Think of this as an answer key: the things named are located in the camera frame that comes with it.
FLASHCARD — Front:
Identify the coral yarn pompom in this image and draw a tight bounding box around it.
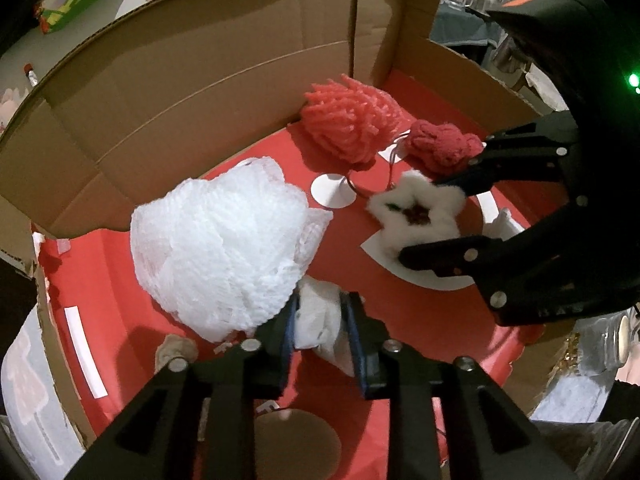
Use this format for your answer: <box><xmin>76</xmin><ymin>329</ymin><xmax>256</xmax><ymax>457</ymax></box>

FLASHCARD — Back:
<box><xmin>299</xmin><ymin>74</ymin><xmax>402</xmax><ymax>171</ymax></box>

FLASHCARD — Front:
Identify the red knitted soft toy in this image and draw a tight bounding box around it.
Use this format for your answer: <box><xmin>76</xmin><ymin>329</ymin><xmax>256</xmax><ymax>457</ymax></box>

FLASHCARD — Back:
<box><xmin>402</xmin><ymin>119</ymin><xmax>485</xmax><ymax>177</ymax></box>

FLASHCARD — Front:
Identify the dark green tablecloth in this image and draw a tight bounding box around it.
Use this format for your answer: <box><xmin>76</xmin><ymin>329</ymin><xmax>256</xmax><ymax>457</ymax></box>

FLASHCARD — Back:
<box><xmin>430</xmin><ymin>0</ymin><xmax>506</xmax><ymax>66</ymax></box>

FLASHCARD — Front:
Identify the small white soft cloth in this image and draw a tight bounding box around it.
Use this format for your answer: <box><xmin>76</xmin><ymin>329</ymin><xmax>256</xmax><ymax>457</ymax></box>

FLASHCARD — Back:
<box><xmin>292</xmin><ymin>280</ymin><xmax>361</xmax><ymax>376</ymax></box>

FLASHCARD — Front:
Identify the brown round disc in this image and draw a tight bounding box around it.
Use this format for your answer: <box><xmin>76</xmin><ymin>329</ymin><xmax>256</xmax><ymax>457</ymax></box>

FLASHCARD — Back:
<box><xmin>254</xmin><ymin>407</ymin><xmax>342</xmax><ymax>480</ymax></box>

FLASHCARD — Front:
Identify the cardboard box with red lining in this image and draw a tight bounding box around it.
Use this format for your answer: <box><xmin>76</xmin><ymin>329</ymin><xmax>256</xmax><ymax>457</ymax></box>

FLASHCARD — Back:
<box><xmin>0</xmin><ymin>0</ymin><xmax>571</xmax><ymax>456</ymax></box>

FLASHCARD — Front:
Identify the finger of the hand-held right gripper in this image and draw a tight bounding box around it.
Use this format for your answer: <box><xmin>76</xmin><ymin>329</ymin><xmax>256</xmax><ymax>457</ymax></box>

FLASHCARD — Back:
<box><xmin>434</xmin><ymin>109</ymin><xmax>580</xmax><ymax>198</ymax></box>
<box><xmin>397</xmin><ymin>194</ymin><xmax>592</xmax><ymax>327</ymax></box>

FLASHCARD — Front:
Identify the white fluffy flower plush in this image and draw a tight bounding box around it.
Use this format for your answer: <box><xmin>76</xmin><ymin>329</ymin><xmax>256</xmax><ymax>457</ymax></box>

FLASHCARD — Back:
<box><xmin>366</xmin><ymin>170</ymin><xmax>468</xmax><ymax>268</ymax></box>

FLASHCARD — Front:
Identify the light blue printed table cover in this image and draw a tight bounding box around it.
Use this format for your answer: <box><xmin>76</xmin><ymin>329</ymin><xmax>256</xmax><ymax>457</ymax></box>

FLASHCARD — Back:
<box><xmin>0</xmin><ymin>305</ymin><xmax>616</xmax><ymax>471</ymax></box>

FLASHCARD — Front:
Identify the white mesh puff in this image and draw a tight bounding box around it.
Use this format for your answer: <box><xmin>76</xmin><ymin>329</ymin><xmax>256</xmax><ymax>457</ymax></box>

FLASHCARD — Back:
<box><xmin>130</xmin><ymin>156</ymin><xmax>334</xmax><ymax>343</ymax></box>

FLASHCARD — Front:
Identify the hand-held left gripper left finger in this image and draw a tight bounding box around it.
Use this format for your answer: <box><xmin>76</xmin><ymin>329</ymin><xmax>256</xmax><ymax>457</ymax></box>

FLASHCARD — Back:
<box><xmin>65</xmin><ymin>292</ymin><xmax>301</xmax><ymax>480</ymax></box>

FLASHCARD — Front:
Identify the pale pink plush toy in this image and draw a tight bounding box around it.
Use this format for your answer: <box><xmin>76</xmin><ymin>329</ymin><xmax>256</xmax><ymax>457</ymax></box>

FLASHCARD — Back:
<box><xmin>0</xmin><ymin>85</ymin><xmax>23</xmax><ymax>128</ymax></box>

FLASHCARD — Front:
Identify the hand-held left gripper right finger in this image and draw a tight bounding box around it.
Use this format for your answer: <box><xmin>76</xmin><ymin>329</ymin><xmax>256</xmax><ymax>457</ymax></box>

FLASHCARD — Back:
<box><xmin>341</xmin><ymin>291</ymin><xmax>581</xmax><ymax>480</ymax></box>

